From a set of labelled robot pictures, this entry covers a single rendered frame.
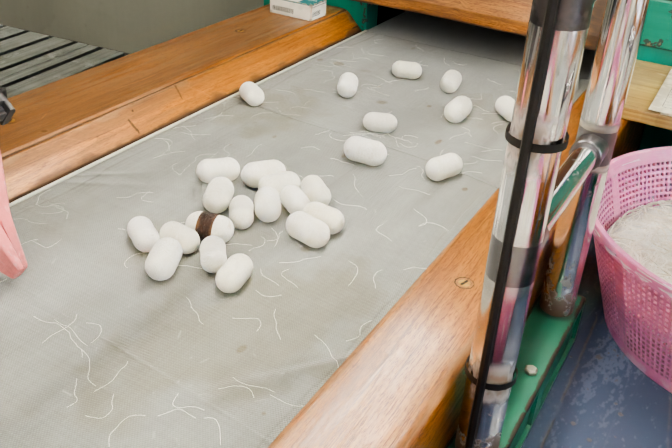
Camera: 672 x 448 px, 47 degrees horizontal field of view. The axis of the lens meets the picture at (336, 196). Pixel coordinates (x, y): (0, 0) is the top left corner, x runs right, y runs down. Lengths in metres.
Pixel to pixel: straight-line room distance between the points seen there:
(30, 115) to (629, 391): 0.51
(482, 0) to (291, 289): 0.47
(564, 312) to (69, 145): 0.40
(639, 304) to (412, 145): 0.26
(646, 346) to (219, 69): 0.47
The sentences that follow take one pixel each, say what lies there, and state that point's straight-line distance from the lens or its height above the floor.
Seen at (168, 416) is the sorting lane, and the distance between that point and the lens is 0.42.
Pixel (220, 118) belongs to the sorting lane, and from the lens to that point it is 0.73.
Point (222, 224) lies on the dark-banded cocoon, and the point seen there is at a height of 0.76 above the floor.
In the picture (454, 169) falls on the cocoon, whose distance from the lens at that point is 0.64.
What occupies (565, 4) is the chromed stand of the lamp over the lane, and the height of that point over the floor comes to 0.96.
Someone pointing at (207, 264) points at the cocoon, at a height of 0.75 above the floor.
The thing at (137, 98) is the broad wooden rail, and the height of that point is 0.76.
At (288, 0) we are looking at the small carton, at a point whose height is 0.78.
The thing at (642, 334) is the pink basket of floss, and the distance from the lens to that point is 0.56.
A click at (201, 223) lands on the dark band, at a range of 0.53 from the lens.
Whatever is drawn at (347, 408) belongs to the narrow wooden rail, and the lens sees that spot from 0.38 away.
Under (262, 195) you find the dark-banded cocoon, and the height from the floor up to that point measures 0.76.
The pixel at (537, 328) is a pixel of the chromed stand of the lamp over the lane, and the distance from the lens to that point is 0.53.
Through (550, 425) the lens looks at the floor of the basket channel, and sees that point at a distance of 0.53.
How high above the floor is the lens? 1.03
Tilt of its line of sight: 29 degrees down
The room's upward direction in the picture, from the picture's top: 3 degrees clockwise
